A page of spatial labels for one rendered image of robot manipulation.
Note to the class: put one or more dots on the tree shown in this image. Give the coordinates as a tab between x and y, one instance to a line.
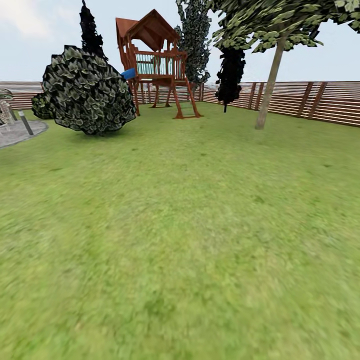
277	23
230	76
195	29
90	39

